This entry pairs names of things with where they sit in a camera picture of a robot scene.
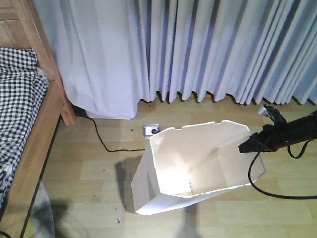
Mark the wooden bed frame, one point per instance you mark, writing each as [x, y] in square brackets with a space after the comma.
[20, 27]

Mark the white curtain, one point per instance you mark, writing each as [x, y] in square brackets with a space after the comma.
[113, 53]

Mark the white plastic trash bin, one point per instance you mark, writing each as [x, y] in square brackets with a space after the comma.
[181, 167]

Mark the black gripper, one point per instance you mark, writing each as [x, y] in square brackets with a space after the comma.
[270, 139]

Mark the floor power outlet box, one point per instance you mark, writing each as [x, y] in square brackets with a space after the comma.
[150, 129]

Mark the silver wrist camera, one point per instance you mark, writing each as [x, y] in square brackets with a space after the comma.
[262, 110]

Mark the grey round rug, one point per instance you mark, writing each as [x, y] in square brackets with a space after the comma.
[42, 215]

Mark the black white checkered bedding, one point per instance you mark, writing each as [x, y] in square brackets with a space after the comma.
[23, 87]

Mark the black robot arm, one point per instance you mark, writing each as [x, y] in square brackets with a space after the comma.
[299, 130]

